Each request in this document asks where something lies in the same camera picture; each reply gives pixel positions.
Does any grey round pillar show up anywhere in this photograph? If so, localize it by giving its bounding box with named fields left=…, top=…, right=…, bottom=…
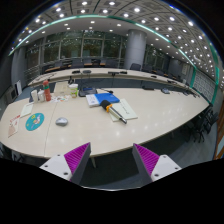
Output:
left=124, top=29, right=147, bottom=69

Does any white green paper cup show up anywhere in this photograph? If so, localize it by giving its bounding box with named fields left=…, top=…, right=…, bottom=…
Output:
left=69, top=84, right=78, bottom=98

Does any white book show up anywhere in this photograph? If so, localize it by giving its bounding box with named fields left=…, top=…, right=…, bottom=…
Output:
left=86, top=94, right=99, bottom=107

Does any black office chair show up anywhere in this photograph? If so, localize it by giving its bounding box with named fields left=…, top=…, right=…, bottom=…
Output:
left=78, top=70, right=97, bottom=97

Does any red bottle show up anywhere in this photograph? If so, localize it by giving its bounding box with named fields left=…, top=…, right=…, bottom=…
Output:
left=43, top=80, right=51, bottom=101

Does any pale green paper sheet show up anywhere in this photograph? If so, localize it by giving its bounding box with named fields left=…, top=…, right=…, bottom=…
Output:
left=20, top=103, right=33, bottom=117

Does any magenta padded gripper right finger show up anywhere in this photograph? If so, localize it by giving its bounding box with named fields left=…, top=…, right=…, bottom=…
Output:
left=132, top=144, right=181, bottom=185

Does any blue folder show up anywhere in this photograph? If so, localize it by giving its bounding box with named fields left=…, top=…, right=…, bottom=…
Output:
left=95, top=93, right=120, bottom=103

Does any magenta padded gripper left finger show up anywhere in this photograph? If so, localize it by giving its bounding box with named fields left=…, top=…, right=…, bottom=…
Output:
left=40, top=143, right=91, bottom=185

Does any red white leaflet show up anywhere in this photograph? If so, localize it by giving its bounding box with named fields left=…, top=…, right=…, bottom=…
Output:
left=8, top=115, right=20, bottom=137

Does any colourful sticker sheet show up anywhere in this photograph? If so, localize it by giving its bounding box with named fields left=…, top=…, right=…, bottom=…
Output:
left=51, top=95, right=69, bottom=103

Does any pale green notebook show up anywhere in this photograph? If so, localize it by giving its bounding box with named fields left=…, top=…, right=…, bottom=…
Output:
left=113, top=99, right=138, bottom=120

